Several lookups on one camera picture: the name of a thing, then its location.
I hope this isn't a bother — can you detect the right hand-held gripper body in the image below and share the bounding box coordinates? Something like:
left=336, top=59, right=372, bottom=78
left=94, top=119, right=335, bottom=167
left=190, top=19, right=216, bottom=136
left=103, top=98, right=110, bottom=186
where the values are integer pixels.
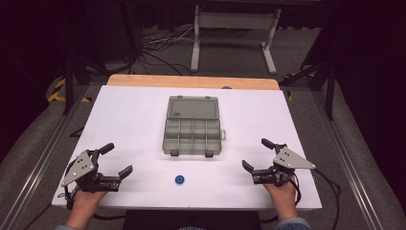
left=251, top=143, right=317, bottom=188

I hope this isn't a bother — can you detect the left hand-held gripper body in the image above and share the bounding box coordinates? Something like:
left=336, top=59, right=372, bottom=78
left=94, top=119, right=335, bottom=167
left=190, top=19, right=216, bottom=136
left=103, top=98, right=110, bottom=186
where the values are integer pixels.
left=60, top=149, right=124, bottom=194

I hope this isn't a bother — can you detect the clear grey plastic organizer box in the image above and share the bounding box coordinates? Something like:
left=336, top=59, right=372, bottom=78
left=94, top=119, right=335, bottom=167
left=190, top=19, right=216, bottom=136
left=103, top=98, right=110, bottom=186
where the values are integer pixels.
left=161, top=94, right=227, bottom=158

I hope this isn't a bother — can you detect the person's left hand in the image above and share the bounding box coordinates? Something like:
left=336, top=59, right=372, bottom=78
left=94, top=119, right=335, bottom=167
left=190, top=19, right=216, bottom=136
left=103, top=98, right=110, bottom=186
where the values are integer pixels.
left=65, top=189, right=108, bottom=226

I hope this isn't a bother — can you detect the person's right hand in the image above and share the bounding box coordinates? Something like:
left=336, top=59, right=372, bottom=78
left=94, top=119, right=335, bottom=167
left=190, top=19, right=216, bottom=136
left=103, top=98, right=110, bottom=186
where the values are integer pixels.
left=262, top=179, right=300, bottom=222

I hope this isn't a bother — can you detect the yellow and black floor tape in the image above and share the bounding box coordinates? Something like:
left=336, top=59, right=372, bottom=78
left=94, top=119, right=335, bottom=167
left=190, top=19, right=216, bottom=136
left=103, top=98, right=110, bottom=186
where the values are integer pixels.
left=47, top=78, right=93, bottom=104

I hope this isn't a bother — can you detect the black metal stand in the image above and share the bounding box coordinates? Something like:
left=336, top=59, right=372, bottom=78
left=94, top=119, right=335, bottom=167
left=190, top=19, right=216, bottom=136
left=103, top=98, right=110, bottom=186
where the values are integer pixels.
left=279, top=47, right=337, bottom=122
left=58, top=47, right=111, bottom=117

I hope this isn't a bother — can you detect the white metal stand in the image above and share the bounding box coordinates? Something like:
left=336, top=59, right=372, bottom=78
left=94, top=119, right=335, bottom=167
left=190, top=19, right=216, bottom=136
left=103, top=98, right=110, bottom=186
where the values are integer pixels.
left=190, top=4, right=282, bottom=76

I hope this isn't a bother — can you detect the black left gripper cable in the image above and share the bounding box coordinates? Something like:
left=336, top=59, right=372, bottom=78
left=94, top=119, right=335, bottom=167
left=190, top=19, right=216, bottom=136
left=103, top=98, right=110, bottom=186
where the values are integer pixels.
left=56, top=161, right=126, bottom=221

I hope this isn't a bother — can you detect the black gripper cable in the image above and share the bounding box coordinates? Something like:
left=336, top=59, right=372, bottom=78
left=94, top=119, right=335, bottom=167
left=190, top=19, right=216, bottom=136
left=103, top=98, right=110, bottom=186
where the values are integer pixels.
left=259, top=168, right=342, bottom=224
left=56, top=161, right=126, bottom=221

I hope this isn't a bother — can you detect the aluminium rail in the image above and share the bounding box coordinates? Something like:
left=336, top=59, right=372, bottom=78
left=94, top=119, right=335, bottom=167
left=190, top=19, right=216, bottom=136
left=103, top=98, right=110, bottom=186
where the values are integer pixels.
left=309, top=89, right=406, bottom=230
left=0, top=83, right=94, bottom=230

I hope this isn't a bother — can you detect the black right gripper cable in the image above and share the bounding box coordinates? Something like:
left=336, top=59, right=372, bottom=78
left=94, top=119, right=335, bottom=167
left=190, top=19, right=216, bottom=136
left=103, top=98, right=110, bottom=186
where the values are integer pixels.
left=259, top=168, right=342, bottom=224

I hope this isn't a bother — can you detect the bundle of floor cables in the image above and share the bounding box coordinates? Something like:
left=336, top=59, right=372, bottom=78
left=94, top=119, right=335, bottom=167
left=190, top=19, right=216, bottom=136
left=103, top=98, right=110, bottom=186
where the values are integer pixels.
left=128, top=24, right=250, bottom=77

